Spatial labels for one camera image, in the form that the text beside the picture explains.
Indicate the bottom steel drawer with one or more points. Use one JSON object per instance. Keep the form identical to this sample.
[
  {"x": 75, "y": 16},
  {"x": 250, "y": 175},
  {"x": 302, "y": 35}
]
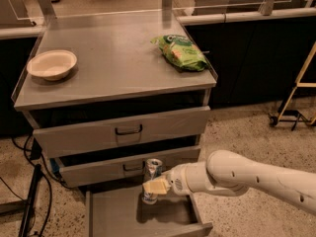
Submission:
[{"x": 115, "y": 209}]

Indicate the steel drawer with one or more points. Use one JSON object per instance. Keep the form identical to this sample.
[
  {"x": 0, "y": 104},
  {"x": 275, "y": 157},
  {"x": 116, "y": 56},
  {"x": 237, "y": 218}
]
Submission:
[
  {"x": 115, "y": 209},
  {"x": 120, "y": 168},
  {"x": 99, "y": 135}
]

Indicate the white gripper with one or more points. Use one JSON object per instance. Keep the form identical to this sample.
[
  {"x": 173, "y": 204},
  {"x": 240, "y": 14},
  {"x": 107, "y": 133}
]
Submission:
[{"x": 176, "y": 179}]

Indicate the black metal stand leg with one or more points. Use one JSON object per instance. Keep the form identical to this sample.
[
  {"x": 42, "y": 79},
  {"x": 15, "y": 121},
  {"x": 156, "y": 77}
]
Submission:
[{"x": 28, "y": 209}]

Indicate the steel drawer cabinet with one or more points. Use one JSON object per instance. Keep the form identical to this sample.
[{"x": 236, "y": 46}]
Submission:
[{"x": 119, "y": 74}]

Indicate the middle steel drawer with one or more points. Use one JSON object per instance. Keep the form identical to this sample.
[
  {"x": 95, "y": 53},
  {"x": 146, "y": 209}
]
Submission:
[{"x": 120, "y": 168}]

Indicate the silver blue redbull can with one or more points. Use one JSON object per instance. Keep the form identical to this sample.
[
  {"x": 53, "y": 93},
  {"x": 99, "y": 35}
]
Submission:
[{"x": 153, "y": 169}]

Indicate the green chip bag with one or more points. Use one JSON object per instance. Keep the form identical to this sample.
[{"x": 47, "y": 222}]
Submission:
[{"x": 181, "y": 52}]

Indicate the top steel drawer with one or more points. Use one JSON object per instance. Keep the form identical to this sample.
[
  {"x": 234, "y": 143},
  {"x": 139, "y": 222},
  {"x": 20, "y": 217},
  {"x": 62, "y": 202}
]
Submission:
[{"x": 99, "y": 135}]

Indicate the white paper bowl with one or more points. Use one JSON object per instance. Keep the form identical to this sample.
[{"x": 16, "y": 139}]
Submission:
[{"x": 52, "y": 65}]

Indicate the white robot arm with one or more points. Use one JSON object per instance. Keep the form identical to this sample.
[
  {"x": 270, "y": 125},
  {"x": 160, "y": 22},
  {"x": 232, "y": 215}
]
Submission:
[{"x": 228, "y": 174}]

